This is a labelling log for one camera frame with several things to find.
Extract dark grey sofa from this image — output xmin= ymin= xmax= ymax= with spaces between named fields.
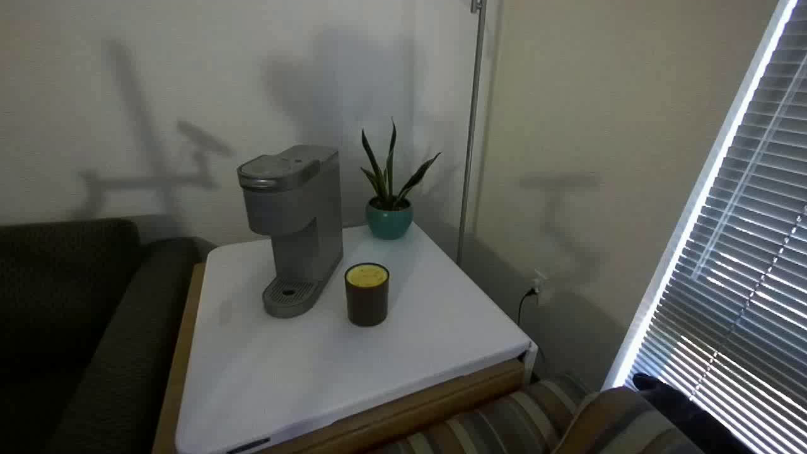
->
xmin=0 ymin=219 xmax=199 ymax=454

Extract wooden side table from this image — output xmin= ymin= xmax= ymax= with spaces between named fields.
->
xmin=151 ymin=262 xmax=526 ymax=454

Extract thin metal pole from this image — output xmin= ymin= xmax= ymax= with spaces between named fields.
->
xmin=456 ymin=0 xmax=487 ymax=262

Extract window blinds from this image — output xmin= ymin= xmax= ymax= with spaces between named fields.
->
xmin=632 ymin=0 xmax=807 ymax=454

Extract striped sofa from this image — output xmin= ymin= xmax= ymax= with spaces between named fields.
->
xmin=371 ymin=377 xmax=705 ymax=454

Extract snake plant in teal pot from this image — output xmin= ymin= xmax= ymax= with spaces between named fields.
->
xmin=361 ymin=127 xmax=440 ymax=238

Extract black power cable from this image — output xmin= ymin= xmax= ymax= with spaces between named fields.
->
xmin=512 ymin=283 xmax=543 ymax=330

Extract white board table cover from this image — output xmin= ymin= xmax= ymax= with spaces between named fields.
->
xmin=174 ymin=227 xmax=537 ymax=454

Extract grey coffee maker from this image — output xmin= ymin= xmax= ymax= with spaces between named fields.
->
xmin=238 ymin=143 xmax=344 ymax=318

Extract dark candle jar yellow wax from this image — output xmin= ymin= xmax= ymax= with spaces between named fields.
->
xmin=344 ymin=262 xmax=391 ymax=328

